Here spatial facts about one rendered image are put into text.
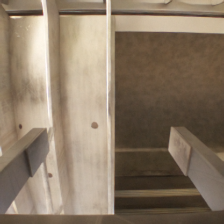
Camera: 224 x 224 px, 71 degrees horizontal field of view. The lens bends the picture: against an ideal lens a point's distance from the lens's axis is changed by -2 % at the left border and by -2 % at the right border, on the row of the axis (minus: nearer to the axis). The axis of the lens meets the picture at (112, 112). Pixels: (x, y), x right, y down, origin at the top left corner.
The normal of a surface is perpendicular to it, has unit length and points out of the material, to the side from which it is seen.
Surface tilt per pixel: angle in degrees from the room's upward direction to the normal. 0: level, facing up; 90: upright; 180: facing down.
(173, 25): 0
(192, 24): 0
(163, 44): 29
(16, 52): 13
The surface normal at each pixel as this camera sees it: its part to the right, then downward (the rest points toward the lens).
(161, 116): 0.01, -0.25
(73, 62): 0.02, 0.09
